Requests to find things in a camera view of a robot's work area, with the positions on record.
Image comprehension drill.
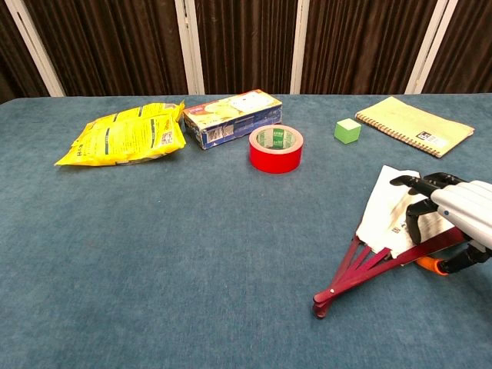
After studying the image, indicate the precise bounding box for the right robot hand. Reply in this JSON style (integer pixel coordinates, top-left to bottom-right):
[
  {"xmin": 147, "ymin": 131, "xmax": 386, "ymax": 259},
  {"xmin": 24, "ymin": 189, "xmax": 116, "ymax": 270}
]
[{"xmin": 388, "ymin": 171, "xmax": 492, "ymax": 277}]

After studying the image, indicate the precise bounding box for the red white folding fan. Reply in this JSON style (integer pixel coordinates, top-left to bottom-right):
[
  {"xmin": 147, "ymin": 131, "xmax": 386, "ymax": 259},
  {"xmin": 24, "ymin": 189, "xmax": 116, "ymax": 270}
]
[{"xmin": 311, "ymin": 165, "xmax": 470, "ymax": 320}]

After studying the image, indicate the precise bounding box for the yellow spiral notebook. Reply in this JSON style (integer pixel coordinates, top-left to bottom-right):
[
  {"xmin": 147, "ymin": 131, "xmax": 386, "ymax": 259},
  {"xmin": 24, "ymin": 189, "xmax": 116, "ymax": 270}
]
[{"xmin": 354, "ymin": 95, "xmax": 476, "ymax": 159}]

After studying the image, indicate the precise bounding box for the green cube block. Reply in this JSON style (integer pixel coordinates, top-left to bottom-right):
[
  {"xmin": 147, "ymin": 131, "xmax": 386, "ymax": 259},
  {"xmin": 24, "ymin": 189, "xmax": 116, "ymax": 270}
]
[{"xmin": 333, "ymin": 118, "xmax": 363, "ymax": 145}]

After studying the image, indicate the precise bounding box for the red tape roll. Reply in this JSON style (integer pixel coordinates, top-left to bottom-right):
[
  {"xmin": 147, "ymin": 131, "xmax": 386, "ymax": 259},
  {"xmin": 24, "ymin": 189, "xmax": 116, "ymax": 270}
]
[{"xmin": 248, "ymin": 125, "xmax": 304, "ymax": 175}]

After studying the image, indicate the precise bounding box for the blue yellow cardboard box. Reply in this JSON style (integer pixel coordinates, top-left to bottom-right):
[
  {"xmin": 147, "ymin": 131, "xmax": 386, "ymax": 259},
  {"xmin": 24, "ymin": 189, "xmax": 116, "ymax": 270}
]
[{"xmin": 181, "ymin": 89, "xmax": 284, "ymax": 151}]

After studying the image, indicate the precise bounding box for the yellow snack bag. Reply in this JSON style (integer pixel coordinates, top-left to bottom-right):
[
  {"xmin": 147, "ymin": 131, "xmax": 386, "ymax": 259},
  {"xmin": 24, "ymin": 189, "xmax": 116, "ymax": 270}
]
[{"xmin": 54, "ymin": 100, "xmax": 187, "ymax": 168}]

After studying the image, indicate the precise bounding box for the dark brown curtain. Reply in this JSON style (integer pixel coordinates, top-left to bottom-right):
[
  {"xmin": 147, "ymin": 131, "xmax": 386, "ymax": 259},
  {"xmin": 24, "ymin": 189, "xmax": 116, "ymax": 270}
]
[{"xmin": 0, "ymin": 0, "xmax": 492, "ymax": 105}]

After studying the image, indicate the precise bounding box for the white screen frame post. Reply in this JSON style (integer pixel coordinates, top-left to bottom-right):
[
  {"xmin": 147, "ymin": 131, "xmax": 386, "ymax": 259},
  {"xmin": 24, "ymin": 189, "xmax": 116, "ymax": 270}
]
[
  {"xmin": 4, "ymin": 0, "xmax": 66, "ymax": 98},
  {"xmin": 290, "ymin": 0, "xmax": 311, "ymax": 95},
  {"xmin": 175, "ymin": 0, "xmax": 205, "ymax": 95},
  {"xmin": 404, "ymin": 0, "xmax": 450, "ymax": 95}
]

